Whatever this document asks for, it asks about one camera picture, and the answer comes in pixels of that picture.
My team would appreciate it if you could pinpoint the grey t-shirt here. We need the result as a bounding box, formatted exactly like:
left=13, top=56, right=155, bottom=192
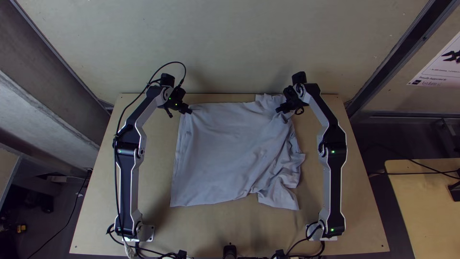
left=169, top=93, right=306, bottom=211

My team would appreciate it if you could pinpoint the white poster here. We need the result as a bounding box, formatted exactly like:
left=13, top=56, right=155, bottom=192
left=407, top=30, right=460, bottom=89

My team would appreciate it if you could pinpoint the pale wooden side table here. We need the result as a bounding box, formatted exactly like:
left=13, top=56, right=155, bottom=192
left=384, top=158, right=460, bottom=259

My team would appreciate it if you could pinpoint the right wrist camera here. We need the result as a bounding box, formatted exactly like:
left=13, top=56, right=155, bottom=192
left=291, top=71, right=308, bottom=86

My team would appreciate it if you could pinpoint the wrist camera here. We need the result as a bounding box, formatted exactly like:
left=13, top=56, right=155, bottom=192
left=160, top=73, right=176, bottom=88
left=291, top=71, right=308, bottom=86

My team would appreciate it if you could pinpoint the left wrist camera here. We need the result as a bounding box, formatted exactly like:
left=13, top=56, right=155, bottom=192
left=160, top=73, right=176, bottom=88

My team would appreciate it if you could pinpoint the black cable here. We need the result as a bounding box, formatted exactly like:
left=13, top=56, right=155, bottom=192
left=368, top=158, right=460, bottom=180
left=27, top=169, right=91, bottom=259
left=271, top=221, right=326, bottom=259
left=106, top=223, right=187, bottom=259
left=113, top=61, right=187, bottom=238

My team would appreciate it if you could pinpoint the dark metal frame rail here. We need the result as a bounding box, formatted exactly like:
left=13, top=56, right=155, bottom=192
left=345, top=0, right=460, bottom=118

